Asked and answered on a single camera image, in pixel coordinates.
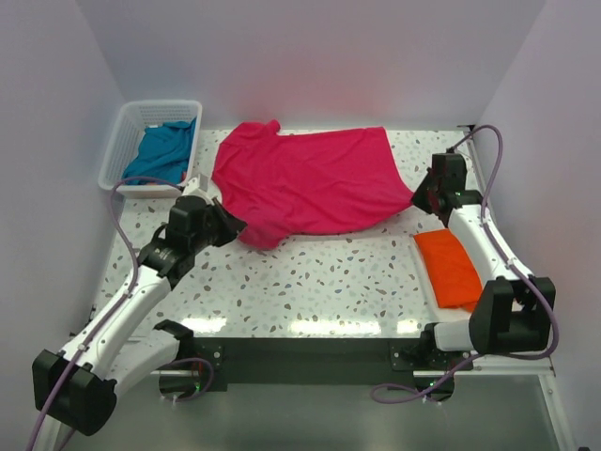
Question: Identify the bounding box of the magenta t shirt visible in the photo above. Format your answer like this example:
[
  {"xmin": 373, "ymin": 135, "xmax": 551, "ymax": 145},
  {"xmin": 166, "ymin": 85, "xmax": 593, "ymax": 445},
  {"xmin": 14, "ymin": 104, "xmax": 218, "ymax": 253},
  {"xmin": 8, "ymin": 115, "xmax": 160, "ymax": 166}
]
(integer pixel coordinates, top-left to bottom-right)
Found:
[{"xmin": 212, "ymin": 120, "xmax": 413, "ymax": 250}]

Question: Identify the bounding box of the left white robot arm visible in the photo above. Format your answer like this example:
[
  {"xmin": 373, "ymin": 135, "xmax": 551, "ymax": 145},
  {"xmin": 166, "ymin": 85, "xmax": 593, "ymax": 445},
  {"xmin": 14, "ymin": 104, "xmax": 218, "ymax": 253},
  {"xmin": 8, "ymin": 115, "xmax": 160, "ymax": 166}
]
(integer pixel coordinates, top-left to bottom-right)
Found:
[{"xmin": 32, "ymin": 195, "xmax": 247, "ymax": 436}]

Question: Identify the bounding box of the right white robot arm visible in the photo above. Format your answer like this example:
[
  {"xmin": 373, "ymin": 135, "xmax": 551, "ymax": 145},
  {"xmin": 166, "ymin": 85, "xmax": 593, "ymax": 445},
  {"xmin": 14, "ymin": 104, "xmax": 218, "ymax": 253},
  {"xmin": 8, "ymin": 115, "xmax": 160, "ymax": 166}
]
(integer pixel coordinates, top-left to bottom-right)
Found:
[{"xmin": 411, "ymin": 153, "xmax": 559, "ymax": 369}]

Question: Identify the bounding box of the pink garment in basket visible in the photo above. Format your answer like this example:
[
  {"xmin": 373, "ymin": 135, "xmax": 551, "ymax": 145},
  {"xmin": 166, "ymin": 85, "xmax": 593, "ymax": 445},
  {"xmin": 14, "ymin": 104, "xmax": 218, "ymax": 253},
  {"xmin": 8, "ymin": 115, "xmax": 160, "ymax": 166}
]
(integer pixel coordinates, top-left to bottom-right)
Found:
[{"xmin": 143, "ymin": 178, "xmax": 186, "ymax": 187}]

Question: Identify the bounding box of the blue t shirt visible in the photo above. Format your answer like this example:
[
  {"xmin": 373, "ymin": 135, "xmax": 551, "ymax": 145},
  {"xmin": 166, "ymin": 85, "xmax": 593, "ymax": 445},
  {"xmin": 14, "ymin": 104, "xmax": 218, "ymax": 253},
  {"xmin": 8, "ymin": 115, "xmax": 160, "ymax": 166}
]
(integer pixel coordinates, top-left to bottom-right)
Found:
[{"xmin": 122, "ymin": 118, "xmax": 196, "ymax": 185}]

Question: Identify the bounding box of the folded orange t shirt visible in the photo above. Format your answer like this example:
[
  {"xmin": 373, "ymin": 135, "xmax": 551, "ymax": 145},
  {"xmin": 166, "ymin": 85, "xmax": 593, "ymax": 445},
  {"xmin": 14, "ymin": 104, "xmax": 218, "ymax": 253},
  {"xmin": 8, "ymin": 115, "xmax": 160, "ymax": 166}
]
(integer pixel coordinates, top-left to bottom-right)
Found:
[{"xmin": 414, "ymin": 229, "xmax": 483, "ymax": 313}]

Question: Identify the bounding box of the white plastic basket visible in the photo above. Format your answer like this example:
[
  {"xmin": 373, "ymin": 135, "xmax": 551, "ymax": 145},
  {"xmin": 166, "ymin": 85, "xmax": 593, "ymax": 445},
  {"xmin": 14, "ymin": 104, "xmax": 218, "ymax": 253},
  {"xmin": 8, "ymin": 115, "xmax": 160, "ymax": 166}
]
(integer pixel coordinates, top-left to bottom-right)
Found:
[{"xmin": 98, "ymin": 100, "xmax": 203, "ymax": 191}]

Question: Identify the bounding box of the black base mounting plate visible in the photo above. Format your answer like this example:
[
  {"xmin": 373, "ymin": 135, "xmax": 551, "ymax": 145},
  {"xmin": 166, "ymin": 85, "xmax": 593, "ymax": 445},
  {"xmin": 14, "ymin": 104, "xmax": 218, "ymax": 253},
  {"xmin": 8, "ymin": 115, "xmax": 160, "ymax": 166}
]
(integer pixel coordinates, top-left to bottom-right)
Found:
[{"xmin": 159, "ymin": 337, "xmax": 473, "ymax": 397}]

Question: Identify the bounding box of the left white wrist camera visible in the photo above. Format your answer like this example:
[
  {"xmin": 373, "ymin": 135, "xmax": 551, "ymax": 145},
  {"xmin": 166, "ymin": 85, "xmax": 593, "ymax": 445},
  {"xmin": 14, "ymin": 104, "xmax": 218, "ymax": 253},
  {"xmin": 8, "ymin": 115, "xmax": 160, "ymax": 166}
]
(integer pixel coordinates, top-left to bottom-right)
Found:
[{"xmin": 182, "ymin": 174, "xmax": 215, "ymax": 200}]

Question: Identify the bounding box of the aluminium frame rail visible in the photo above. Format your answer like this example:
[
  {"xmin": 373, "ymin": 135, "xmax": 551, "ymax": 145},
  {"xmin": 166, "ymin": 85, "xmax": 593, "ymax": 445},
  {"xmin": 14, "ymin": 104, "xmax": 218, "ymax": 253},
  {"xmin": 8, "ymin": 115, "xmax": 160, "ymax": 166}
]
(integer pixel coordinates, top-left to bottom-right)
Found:
[{"xmin": 412, "ymin": 354, "xmax": 558, "ymax": 377}]

